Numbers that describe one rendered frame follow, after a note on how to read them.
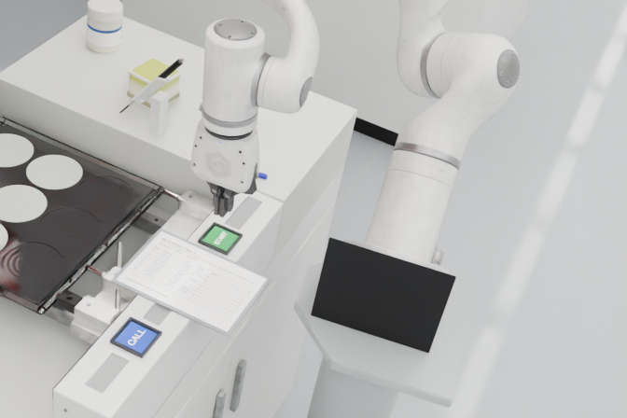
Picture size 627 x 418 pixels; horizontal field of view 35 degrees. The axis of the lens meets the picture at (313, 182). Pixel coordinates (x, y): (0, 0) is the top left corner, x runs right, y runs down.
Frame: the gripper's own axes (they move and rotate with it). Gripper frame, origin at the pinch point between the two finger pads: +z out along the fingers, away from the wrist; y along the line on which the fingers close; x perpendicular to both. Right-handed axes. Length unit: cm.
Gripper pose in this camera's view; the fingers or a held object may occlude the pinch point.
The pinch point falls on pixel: (223, 202)
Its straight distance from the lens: 159.7
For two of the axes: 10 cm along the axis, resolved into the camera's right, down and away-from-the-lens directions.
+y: 9.1, 3.3, -2.6
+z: -1.1, 7.8, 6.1
